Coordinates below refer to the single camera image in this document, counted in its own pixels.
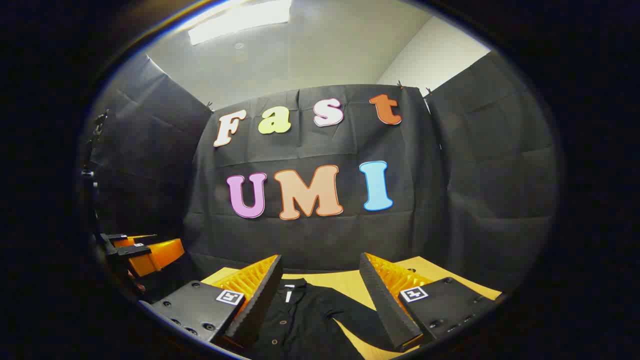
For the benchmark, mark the black button shirt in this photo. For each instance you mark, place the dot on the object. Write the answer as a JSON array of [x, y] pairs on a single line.
[[305, 320]]

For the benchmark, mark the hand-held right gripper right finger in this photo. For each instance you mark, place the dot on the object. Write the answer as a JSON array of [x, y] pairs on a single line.
[[387, 310]]

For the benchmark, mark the black backdrop cloth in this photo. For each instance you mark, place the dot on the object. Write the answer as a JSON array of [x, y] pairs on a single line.
[[325, 235]]

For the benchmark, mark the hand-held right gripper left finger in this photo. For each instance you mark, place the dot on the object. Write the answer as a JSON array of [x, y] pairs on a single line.
[[260, 305]]

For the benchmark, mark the ceiling light panel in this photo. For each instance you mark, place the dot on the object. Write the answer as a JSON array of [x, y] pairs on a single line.
[[240, 20]]

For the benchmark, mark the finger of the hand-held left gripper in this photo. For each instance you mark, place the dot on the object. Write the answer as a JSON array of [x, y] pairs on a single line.
[[155, 257], [120, 237]]

